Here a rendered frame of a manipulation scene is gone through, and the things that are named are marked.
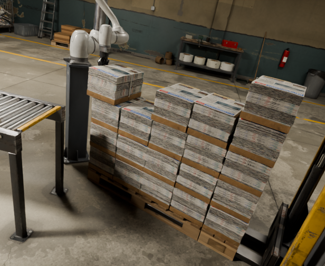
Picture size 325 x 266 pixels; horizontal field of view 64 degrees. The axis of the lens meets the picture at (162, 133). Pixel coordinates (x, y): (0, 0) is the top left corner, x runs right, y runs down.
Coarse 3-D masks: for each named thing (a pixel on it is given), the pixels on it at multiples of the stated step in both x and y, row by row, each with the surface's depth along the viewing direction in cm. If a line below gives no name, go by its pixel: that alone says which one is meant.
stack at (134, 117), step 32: (96, 128) 221; (128, 128) 203; (160, 128) 189; (96, 160) 234; (160, 160) 196; (192, 160) 183; (224, 160) 178; (128, 192) 225; (160, 192) 206; (192, 224) 200
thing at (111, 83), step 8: (96, 72) 200; (104, 72) 196; (112, 72) 201; (120, 72) 206; (88, 80) 207; (96, 80) 203; (104, 80) 199; (112, 80) 194; (120, 80) 196; (128, 80) 206; (88, 88) 209; (96, 88) 205; (104, 88) 201; (112, 88) 197; (120, 88) 200; (104, 96) 203; (112, 96) 200; (120, 96) 205
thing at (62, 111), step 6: (0, 90) 197; (12, 96) 192; (18, 96) 193; (24, 96) 195; (36, 102) 191; (42, 102) 191; (48, 102) 192; (54, 114) 192; (60, 114) 191; (54, 120) 194; (60, 120) 193
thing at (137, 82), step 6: (114, 66) 219; (120, 66) 222; (126, 66) 225; (132, 72) 212; (138, 72) 216; (138, 78) 217; (132, 84) 214; (138, 84) 221; (132, 90) 217; (138, 90) 225
